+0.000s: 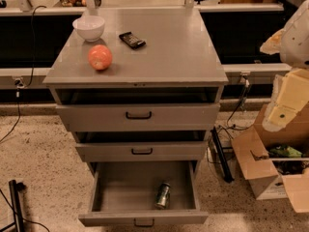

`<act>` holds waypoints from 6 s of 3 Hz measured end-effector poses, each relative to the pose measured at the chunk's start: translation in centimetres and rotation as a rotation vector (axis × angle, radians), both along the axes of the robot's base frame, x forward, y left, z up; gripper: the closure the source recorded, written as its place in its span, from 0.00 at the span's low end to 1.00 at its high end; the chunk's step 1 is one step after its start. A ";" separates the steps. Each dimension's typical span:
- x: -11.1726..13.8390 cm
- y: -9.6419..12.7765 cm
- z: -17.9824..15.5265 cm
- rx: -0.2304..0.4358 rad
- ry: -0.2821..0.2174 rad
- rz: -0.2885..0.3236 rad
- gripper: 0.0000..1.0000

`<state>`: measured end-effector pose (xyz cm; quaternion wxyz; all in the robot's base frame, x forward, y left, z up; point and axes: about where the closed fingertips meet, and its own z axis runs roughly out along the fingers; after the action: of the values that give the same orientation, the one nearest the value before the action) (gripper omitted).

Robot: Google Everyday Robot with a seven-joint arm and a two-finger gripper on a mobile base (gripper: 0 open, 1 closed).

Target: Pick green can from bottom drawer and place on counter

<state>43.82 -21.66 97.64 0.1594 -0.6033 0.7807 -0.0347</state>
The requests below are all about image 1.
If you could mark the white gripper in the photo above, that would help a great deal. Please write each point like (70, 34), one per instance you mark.
(296, 39)

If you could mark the green soda can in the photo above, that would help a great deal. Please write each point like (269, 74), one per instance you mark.
(163, 196)

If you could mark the bottom grey drawer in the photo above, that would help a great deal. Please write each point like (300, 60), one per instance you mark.
(125, 192)

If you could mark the grey drawer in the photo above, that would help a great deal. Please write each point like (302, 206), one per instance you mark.
(138, 117)
(142, 151)
(125, 192)

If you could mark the middle grey drawer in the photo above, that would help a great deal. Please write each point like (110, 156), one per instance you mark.
(142, 151)

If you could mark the top grey drawer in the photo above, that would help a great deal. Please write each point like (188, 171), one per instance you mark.
(138, 117)

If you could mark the green snack bag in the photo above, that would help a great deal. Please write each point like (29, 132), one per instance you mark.
(284, 151)

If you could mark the cardboard box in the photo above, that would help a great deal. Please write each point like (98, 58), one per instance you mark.
(260, 169)

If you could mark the black chip bag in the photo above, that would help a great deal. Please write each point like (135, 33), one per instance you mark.
(132, 41)

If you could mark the orange red apple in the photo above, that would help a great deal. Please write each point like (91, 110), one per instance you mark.
(100, 57)

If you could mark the white bowl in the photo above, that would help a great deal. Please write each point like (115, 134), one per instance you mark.
(89, 27)

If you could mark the black stand leg left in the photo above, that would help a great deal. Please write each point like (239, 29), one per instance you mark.
(14, 204)

